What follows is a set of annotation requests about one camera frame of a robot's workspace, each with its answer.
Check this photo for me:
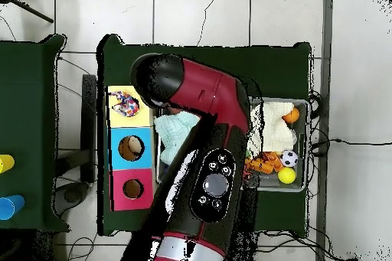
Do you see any black floor cable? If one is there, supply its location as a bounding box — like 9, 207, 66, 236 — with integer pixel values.
309, 137, 392, 149

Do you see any shallow wire mesh bin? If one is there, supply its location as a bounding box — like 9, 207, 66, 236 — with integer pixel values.
154, 96, 310, 193

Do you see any orange plastic toy block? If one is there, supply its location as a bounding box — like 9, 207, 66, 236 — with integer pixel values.
244, 150, 286, 175

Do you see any dark green table cloth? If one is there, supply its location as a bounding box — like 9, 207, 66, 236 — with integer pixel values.
96, 34, 313, 237
0, 34, 70, 233

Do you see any orange ball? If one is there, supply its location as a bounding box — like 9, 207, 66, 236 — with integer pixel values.
282, 106, 300, 125

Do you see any black upright panel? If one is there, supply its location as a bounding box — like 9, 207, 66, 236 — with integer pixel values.
80, 73, 98, 184

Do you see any blue cylinder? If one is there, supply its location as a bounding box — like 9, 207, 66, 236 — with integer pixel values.
0, 194, 26, 221

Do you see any black and white soccer ball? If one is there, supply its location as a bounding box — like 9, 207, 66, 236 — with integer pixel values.
279, 149, 299, 168

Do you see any multicoloured patterned cloth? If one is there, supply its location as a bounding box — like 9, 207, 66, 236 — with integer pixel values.
110, 90, 141, 118

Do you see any black tripod leg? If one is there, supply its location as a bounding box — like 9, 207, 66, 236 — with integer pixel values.
0, 0, 55, 24

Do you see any mint green waffle cloth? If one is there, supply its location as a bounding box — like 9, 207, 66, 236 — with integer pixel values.
153, 110, 202, 166

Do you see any wooden box with three holes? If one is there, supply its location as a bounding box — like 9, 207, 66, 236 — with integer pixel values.
105, 84, 160, 212

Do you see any yellow ball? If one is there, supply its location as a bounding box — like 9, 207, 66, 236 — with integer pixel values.
277, 166, 297, 185

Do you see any cream waffle cloth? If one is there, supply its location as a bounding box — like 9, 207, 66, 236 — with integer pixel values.
249, 101, 298, 154

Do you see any yellow cylinder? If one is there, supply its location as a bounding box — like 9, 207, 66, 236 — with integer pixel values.
0, 154, 15, 175

